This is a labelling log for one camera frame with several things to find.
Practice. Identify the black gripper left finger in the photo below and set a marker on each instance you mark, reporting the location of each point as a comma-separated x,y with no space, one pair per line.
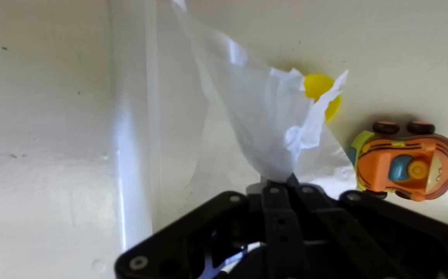
275,233

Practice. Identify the orange tiger toy car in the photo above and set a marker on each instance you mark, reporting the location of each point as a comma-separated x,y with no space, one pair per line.
403,164

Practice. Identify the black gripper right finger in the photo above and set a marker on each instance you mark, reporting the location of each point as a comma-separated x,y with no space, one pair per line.
368,237

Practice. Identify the small yellow cup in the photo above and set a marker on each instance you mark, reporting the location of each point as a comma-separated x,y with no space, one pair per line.
318,85

